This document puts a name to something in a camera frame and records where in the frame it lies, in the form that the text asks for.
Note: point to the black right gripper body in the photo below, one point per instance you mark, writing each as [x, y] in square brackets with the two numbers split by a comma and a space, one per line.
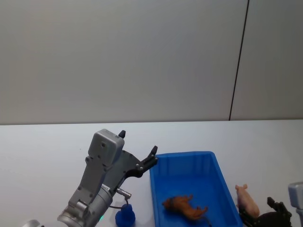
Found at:
[272, 220]

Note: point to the brown toy animal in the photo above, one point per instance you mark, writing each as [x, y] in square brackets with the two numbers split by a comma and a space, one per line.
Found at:
[184, 205]

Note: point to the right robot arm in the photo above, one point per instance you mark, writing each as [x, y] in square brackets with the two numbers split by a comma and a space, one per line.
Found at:
[296, 198]

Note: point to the small blue plastic toy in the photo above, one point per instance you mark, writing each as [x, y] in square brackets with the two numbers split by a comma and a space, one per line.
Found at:
[125, 215]

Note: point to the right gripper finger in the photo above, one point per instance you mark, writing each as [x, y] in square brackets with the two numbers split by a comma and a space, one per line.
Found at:
[280, 209]
[246, 218]

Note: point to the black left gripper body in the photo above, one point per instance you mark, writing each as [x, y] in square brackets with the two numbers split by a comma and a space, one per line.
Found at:
[120, 168]

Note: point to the pink toy pig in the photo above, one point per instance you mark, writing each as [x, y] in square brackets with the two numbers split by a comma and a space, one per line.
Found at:
[246, 201]

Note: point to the blue plastic bin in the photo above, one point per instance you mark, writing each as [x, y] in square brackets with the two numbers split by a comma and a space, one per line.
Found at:
[189, 175]

